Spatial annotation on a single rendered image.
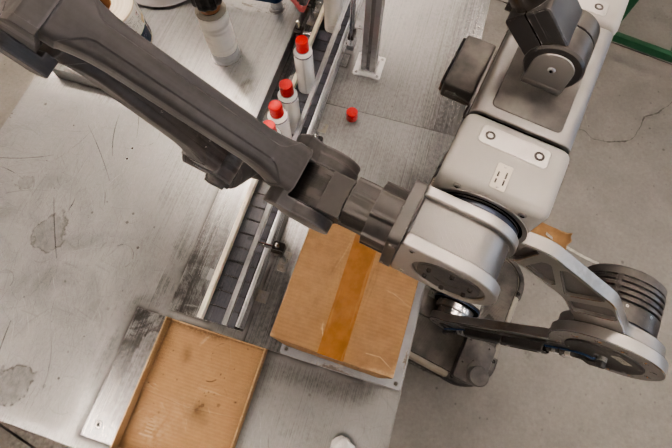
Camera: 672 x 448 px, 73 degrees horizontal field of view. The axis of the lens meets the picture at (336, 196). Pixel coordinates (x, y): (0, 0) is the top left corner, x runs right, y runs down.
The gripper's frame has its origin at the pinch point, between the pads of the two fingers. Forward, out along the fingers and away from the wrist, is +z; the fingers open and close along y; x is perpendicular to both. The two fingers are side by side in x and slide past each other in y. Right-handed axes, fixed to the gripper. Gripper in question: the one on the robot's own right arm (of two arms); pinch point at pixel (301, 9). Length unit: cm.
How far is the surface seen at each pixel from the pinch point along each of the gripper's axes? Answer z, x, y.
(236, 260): 15, 6, 70
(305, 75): 4.6, 6.9, 17.9
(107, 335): 20, -19, 96
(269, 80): 13.8, -5.6, 16.3
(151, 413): 20, -1, 109
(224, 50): 7.4, -19.2, 14.5
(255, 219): 14, 6, 58
